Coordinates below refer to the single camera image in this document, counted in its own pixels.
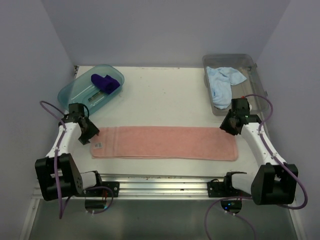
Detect dark purple towel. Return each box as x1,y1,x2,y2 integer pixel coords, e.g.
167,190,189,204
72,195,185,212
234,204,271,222
91,74,121,95

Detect teal plastic tub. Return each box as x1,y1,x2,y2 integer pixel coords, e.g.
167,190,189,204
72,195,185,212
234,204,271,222
57,64,125,115

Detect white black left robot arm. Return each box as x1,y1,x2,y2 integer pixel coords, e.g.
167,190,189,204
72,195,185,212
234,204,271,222
35,103,104,201

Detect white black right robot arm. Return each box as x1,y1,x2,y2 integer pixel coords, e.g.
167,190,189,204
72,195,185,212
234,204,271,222
220,97,299,205

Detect light blue towel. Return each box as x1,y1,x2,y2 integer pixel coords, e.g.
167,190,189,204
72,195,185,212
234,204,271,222
206,66,247,110

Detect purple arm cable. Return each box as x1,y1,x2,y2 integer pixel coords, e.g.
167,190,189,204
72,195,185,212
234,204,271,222
39,100,115,220
204,94,309,240

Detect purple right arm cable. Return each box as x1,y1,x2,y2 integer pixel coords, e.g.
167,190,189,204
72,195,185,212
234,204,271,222
204,94,309,240

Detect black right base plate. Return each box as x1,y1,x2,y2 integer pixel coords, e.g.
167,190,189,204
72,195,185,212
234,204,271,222
206,178,251,198

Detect clear grey plastic bin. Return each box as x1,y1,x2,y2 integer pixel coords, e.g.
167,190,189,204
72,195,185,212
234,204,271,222
202,54,269,116

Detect aluminium mounting rail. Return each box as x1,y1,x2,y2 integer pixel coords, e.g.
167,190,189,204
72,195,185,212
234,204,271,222
101,175,223,200

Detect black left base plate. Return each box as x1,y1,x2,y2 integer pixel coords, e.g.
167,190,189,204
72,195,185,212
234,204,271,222
76,181,120,198

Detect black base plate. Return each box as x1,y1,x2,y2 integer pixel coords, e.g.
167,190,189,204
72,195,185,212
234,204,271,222
206,178,251,198
76,181,120,198

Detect pink towel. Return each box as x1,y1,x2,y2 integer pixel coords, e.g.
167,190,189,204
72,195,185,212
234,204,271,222
90,126,239,161

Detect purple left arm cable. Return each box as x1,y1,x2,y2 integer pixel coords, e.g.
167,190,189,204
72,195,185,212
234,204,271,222
39,100,115,220

